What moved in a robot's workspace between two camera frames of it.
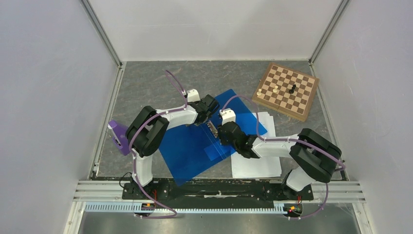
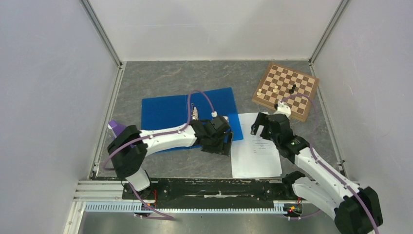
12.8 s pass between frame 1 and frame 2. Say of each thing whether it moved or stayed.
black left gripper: moved
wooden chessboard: stayed
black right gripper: moved
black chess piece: stayed
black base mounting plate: stayed
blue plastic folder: moved
